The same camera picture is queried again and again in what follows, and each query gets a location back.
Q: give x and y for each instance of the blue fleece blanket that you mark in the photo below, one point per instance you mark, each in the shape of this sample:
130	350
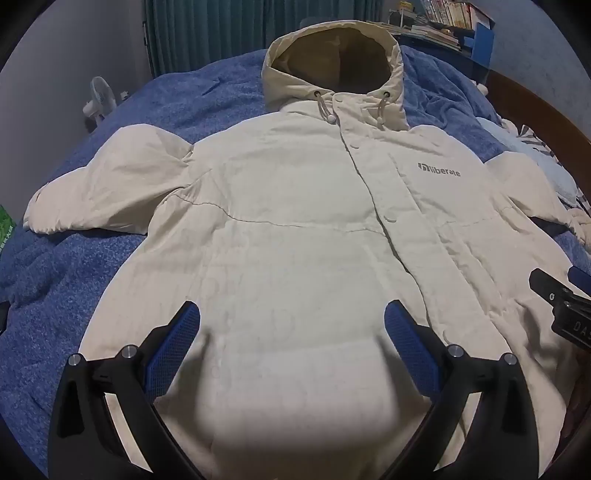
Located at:
60	277

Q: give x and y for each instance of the wooden headboard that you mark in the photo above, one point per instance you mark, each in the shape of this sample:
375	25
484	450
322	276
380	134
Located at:
545	108

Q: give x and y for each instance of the cream hooded puffer jacket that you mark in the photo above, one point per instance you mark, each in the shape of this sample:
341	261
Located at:
295	230

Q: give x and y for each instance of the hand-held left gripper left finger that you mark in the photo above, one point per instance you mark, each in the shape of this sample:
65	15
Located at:
173	346

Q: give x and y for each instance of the light blue towel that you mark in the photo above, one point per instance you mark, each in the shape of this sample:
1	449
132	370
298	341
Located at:
549	161

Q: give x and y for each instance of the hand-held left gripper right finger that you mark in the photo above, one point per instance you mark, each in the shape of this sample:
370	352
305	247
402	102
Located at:
408	341

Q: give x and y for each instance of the stack of flat books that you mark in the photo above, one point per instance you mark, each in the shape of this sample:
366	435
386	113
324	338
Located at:
429	36

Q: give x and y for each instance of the white small fan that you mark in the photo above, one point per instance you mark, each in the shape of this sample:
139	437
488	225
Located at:
99	94

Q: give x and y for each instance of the row of upright books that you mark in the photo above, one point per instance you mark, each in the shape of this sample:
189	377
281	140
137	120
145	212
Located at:
455	13

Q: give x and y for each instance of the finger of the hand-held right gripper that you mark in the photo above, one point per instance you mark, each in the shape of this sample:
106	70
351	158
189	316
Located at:
547	281
581	277

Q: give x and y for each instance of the green packet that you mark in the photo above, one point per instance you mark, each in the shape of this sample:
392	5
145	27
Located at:
5	228

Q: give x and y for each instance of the teal curtain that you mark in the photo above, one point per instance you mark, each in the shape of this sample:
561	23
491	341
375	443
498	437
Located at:
207	32

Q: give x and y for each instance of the blue file box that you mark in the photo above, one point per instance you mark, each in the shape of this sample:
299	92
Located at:
482	44

